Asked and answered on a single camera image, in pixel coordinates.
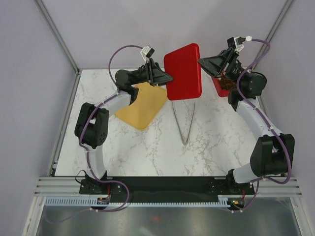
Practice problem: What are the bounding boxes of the white cable duct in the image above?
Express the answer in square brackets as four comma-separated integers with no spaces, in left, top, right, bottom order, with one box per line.
[44,195,247,207]

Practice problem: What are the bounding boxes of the yellow plastic tray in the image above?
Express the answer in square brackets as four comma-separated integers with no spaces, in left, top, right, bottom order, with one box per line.
[115,83,167,130]

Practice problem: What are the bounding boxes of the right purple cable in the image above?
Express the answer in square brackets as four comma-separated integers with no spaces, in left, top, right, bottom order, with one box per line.
[226,35,293,212]

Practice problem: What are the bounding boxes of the metal tongs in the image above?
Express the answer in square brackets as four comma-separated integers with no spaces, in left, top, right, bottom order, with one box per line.
[171,99,196,146]

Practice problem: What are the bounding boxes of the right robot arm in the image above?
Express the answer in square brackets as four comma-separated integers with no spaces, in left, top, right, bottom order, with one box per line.
[198,48,295,194]

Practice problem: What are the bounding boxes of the right aluminium frame post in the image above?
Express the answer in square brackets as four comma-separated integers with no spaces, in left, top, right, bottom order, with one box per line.
[255,0,296,59]

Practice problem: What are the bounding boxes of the purple cable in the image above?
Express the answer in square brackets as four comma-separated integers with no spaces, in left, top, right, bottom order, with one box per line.
[226,35,293,212]
[44,45,148,225]

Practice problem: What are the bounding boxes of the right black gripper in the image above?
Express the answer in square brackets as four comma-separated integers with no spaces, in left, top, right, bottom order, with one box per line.
[194,48,247,88]

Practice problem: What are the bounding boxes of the left aluminium frame post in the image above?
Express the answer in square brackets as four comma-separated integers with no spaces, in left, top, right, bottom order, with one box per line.
[33,0,80,75]

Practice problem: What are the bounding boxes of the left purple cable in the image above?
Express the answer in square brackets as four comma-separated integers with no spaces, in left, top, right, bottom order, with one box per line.
[44,45,148,225]

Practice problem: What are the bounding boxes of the red box lid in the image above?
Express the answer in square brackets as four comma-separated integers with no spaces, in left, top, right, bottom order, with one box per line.
[163,43,202,101]

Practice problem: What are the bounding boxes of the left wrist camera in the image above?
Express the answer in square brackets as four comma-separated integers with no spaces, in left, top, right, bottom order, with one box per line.
[140,45,155,61]

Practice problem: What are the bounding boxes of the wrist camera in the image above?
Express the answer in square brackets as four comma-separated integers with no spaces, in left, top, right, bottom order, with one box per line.
[140,45,155,61]
[227,36,246,53]

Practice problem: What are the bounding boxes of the aluminium frame post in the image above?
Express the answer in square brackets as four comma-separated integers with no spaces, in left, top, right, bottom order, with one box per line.
[255,0,296,59]
[33,0,80,75]

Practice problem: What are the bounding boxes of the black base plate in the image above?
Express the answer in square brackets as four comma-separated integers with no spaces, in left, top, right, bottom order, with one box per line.
[79,177,254,204]

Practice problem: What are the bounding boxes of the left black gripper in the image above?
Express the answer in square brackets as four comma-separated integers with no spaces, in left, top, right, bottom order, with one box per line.
[132,59,176,88]

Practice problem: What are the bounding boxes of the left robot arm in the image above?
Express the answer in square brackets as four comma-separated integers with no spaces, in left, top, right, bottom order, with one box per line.
[74,59,173,194]

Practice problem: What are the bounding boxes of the red chocolate box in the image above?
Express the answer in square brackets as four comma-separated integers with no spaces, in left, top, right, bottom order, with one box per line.
[211,73,236,97]

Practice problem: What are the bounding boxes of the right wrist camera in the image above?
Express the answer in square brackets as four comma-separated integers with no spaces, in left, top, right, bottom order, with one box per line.
[227,36,246,53]

